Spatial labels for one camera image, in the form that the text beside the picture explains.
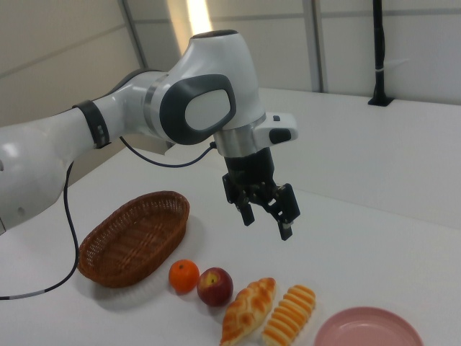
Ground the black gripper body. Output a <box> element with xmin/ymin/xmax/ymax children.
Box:
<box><xmin>223</xmin><ymin>146</ymin><xmax>279</xmax><ymax>191</ymax></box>

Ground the black pole with clamp base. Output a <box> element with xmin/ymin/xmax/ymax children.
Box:
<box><xmin>367</xmin><ymin>0</ymin><xmax>394</xmax><ymax>107</ymax></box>

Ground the toy orange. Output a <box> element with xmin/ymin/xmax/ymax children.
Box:
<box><xmin>169</xmin><ymin>259</ymin><xmax>200</xmax><ymax>293</ymax></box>

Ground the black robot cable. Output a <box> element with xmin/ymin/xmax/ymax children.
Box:
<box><xmin>0</xmin><ymin>136</ymin><xmax>217</xmax><ymax>301</ymax></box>

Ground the ribbed toy bread roll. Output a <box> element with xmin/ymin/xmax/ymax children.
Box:
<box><xmin>261</xmin><ymin>284</ymin><xmax>317</xmax><ymax>346</ymax></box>

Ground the braided toy bread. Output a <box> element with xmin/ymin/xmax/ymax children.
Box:
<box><xmin>220</xmin><ymin>277</ymin><xmax>277</xmax><ymax>346</ymax></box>

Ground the pink plate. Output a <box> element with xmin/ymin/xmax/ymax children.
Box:
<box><xmin>313</xmin><ymin>306</ymin><xmax>424</xmax><ymax>346</ymax></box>

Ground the red toy apple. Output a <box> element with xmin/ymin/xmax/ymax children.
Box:
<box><xmin>197</xmin><ymin>267</ymin><xmax>234</xmax><ymax>308</ymax></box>

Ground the brown woven basket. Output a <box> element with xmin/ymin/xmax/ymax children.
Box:
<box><xmin>78</xmin><ymin>190</ymin><xmax>191</xmax><ymax>288</ymax></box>

